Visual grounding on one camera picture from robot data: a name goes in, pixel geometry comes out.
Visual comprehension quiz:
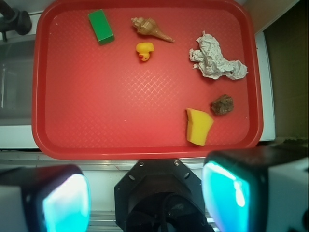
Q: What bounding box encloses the grey sink faucet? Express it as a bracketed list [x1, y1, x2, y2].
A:
[0, 0, 32, 42]

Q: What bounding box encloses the grey sink basin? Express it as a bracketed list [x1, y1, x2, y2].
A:
[0, 35, 35, 126]

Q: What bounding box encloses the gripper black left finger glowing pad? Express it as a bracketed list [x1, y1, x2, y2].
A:
[0, 164, 91, 232]

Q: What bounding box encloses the yellow rubber duck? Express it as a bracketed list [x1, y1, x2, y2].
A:
[136, 42, 155, 62]

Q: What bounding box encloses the crumpled white paper towel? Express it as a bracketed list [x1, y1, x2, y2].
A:
[189, 32, 248, 80]

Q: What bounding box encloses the brown cardboard panel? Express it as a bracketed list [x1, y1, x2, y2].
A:
[242, 0, 299, 34]

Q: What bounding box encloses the red plastic tray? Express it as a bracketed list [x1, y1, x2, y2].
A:
[32, 0, 263, 160]

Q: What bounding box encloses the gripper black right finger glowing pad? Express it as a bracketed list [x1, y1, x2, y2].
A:
[202, 145, 309, 232]

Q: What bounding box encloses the tan spiral sea shell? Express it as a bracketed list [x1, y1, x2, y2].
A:
[131, 17, 175, 43]

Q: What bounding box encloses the brown rough rock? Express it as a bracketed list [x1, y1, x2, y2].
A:
[211, 94, 234, 115]

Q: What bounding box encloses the green rectangular block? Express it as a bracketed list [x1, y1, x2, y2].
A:
[88, 9, 115, 45]

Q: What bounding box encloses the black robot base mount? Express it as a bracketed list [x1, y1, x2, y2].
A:
[114, 159, 214, 232]

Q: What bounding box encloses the yellow sponge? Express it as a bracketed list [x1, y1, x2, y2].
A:
[186, 108, 214, 146]

